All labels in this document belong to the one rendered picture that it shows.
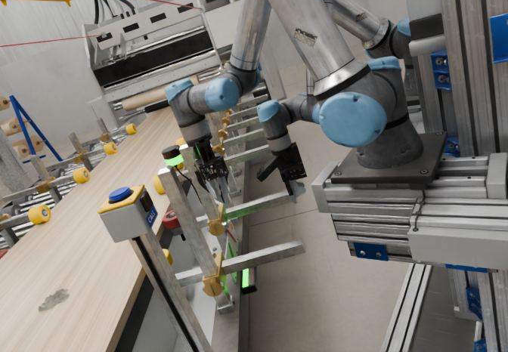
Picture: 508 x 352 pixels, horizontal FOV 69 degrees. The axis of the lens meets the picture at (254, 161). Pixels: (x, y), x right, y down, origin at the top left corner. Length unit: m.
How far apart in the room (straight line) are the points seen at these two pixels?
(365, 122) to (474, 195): 0.30
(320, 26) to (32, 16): 11.23
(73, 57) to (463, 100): 10.81
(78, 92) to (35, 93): 1.22
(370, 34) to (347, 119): 0.69
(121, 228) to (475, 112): 0.81
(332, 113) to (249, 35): 0.33
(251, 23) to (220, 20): 2.71
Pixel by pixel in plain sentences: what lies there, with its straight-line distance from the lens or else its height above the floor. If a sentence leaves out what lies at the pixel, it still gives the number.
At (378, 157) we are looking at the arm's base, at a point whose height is 1.07.
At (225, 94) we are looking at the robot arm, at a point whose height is 1.29.
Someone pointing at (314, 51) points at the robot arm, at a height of 1.34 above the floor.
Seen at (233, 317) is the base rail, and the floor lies 0.70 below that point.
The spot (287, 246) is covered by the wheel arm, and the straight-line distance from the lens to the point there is 1.09.
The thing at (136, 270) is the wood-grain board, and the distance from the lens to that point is 1.15.
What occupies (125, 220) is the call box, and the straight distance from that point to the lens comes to 0.69.
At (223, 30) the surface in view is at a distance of 3.63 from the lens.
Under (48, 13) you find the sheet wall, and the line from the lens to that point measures 11.52.
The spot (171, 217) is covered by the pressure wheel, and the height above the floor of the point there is 0.91.
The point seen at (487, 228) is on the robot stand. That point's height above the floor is 0.95.
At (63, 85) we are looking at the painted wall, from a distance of 11.67.
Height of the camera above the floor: 1.43
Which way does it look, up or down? 20 degrees down
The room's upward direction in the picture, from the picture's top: 20 degrees counter-clockwise
